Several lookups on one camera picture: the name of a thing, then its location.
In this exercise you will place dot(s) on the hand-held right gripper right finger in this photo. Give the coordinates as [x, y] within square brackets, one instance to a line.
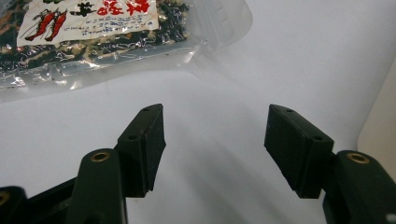
[299, 149]

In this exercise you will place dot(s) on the clear bag of dried seaweed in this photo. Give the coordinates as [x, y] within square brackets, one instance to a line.
[93, 46]

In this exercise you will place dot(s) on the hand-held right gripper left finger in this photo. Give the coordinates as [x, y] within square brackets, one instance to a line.
[140, 155]

